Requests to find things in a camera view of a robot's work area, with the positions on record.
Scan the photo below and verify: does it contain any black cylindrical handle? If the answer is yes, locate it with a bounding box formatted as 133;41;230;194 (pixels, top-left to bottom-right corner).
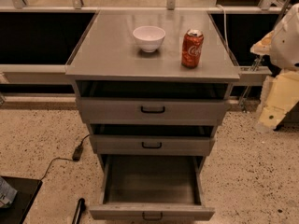
72;198;86;224

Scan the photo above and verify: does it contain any white cable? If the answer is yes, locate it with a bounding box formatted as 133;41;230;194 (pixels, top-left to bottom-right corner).
216;4;232;56

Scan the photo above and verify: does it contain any paper on black board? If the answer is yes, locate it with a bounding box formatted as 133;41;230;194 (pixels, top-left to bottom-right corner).
0;176;18;208

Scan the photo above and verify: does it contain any grey top drawer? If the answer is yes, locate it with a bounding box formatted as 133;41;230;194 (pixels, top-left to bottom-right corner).
76;81;231;126

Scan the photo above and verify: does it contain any grey drawer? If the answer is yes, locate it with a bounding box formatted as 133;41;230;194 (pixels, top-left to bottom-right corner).
91;124;215;156
76;81;231;126
90;155;215;222

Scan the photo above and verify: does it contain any red cola can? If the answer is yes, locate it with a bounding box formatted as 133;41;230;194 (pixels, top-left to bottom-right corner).
181;29;204;68

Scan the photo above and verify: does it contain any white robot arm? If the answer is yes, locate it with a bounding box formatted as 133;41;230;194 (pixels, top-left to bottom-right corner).
250;4;299;133

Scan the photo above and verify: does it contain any black board on floor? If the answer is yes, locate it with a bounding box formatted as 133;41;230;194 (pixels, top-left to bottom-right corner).
0;176;43;224

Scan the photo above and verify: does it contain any black power adapter with cable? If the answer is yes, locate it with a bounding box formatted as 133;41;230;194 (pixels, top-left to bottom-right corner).
40;134;89;181

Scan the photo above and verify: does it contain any grey middle drawer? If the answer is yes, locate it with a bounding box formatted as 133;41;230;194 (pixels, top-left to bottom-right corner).
91;124;215;156

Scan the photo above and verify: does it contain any white bowl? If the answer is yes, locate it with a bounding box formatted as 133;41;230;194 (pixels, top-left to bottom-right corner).
133;26;165;52

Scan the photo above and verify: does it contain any grey drawer cabinet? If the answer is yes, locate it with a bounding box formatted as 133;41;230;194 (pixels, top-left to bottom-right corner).
64;9;242;173

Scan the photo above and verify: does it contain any grey bottom drawer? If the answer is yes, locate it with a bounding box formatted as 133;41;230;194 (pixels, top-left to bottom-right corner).
90;155;215;222

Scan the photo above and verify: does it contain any metal diagonal rod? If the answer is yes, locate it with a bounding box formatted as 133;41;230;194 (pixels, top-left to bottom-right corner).
239;0;299;105

